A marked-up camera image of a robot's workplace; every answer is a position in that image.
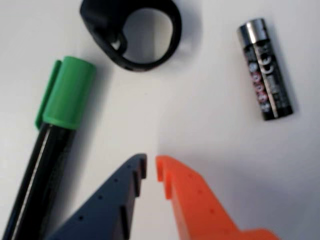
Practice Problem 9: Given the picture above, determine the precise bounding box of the black plastic ring clip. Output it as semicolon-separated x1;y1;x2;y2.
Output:
79;0;183;72

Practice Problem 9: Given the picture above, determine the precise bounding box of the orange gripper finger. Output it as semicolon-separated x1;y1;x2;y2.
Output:
155;154;281;240

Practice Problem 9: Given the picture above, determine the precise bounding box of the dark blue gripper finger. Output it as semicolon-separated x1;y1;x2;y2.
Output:
44;153;148;240

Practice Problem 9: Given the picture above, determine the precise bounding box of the black marker with green cap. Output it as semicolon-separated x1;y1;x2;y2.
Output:
0;56;97;240

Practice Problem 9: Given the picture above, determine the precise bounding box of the black silver AA battery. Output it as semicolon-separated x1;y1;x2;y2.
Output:
236;17;294;122

